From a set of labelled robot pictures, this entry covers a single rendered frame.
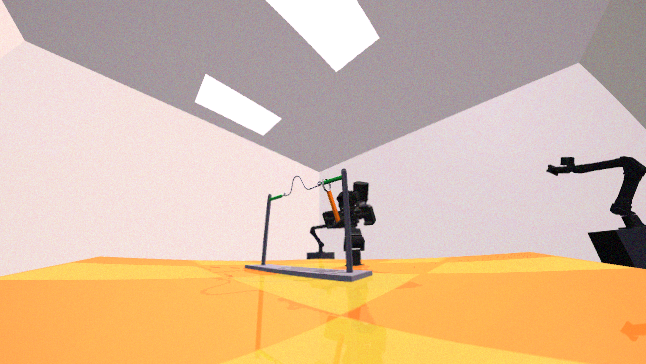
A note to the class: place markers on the orange bar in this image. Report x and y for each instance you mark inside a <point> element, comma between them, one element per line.
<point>331,200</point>

